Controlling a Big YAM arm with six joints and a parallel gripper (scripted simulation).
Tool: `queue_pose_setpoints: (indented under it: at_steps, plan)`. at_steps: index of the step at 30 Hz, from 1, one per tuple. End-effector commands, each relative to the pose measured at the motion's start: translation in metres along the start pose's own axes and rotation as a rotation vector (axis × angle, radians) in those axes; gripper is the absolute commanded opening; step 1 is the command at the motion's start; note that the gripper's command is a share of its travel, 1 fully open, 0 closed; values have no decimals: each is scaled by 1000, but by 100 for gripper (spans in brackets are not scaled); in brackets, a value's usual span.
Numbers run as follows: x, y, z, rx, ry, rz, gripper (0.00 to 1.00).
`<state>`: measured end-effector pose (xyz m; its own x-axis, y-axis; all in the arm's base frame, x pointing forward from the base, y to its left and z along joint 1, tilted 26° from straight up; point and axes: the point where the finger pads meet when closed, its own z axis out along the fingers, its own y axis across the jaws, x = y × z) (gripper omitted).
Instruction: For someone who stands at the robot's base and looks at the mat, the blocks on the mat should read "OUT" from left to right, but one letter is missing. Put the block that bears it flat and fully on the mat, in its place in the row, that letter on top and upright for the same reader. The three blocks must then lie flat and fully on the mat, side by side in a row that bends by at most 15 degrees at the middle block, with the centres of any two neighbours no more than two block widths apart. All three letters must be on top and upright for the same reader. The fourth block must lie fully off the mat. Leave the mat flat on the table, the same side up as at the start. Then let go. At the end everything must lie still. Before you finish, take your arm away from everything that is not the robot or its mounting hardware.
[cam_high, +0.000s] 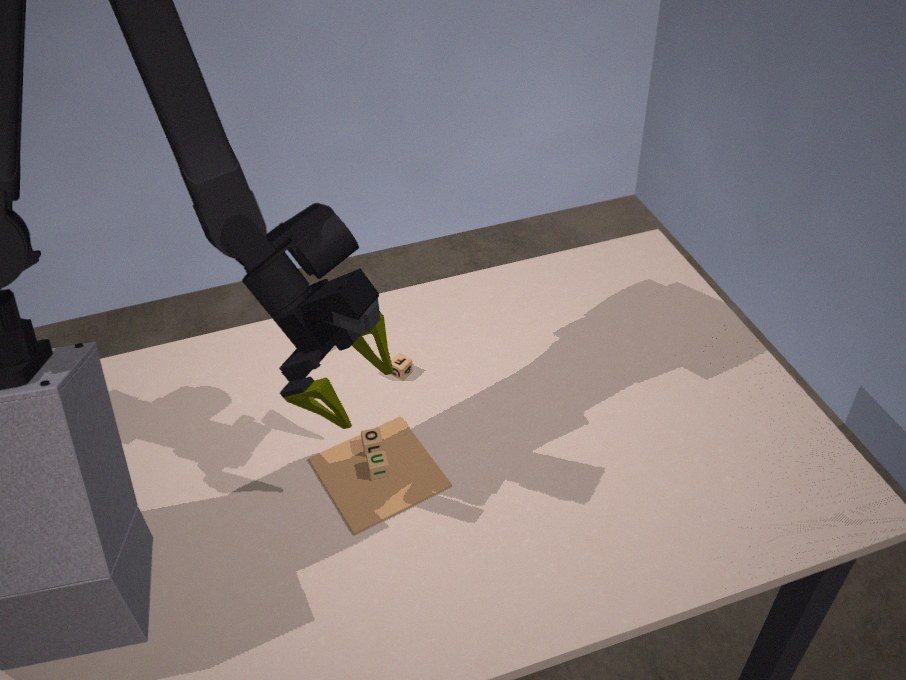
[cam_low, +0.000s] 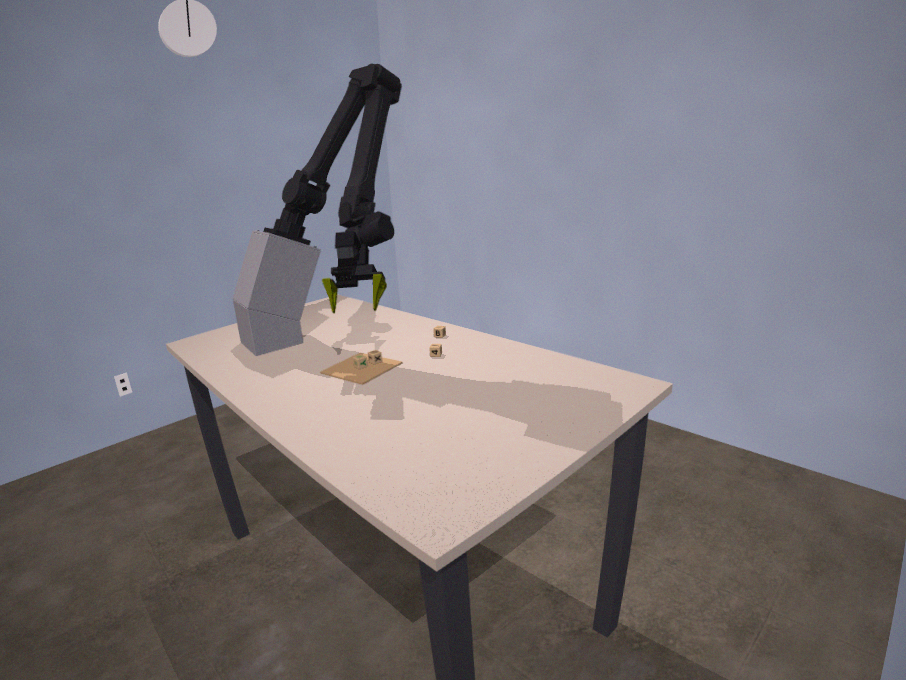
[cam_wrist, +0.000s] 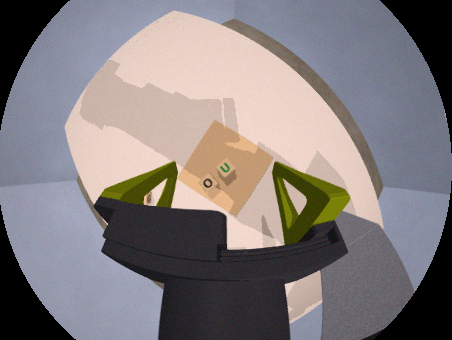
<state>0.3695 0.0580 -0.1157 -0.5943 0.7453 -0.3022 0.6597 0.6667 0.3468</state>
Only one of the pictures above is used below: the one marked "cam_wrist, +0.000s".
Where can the tan flat mat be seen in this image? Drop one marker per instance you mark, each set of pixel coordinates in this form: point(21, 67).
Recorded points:
point(250, 161)

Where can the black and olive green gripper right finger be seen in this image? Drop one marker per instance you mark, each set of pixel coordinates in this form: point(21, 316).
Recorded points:
point(325, 201)

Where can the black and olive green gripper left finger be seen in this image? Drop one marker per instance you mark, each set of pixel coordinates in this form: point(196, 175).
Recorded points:
point(134, 189)

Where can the tan letter block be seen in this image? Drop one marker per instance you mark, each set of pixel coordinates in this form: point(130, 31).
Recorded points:
point(225, 168)
point(208, 182)
point(147, 198)

